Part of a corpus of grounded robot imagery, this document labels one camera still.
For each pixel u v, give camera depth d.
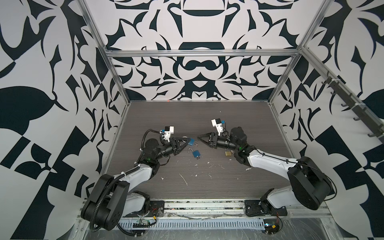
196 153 0.94
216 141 0.69
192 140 0.75
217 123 0.74
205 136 0.73
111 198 0.42
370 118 0.54
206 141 0.71
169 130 0.76
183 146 0.74
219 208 0.76
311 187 0.43
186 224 0.71
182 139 0.75
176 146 0.69
